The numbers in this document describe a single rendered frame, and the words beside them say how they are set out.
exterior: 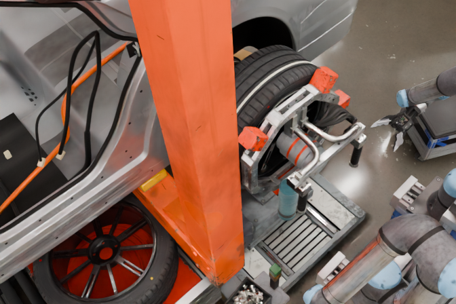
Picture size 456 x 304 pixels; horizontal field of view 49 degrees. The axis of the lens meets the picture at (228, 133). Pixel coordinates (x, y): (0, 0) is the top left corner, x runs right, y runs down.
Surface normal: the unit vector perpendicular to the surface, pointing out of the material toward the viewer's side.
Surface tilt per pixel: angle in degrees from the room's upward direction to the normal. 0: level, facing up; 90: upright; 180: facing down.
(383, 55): 0
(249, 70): 8
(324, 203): 0
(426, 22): 0
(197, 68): 90
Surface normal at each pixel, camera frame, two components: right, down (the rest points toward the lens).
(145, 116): 0.66, 0.58
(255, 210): -0.05, -0.59
